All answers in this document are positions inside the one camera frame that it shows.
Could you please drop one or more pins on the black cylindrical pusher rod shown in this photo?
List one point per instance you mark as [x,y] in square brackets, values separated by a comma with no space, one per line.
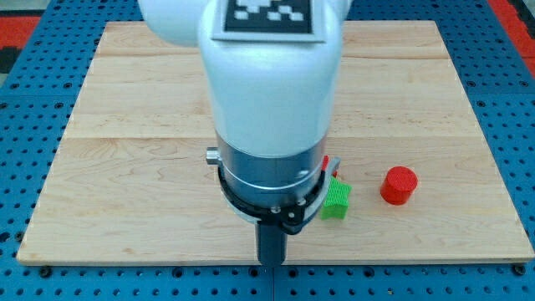
[271,244]

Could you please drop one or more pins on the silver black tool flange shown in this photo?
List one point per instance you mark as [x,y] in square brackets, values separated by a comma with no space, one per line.
[285,192]

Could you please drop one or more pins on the green star block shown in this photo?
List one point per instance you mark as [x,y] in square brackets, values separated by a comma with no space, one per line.
[336,204]

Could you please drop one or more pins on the red cylinder block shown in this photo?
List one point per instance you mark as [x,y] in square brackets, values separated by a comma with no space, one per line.
[398,185]

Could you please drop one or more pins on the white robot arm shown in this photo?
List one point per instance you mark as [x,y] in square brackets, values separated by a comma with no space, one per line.
[271,68]

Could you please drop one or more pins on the black white fiducial tag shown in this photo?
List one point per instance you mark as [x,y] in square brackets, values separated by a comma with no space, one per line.
[287,21]

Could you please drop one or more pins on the wooden board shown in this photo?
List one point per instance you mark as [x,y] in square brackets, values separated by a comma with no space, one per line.
[129,185]

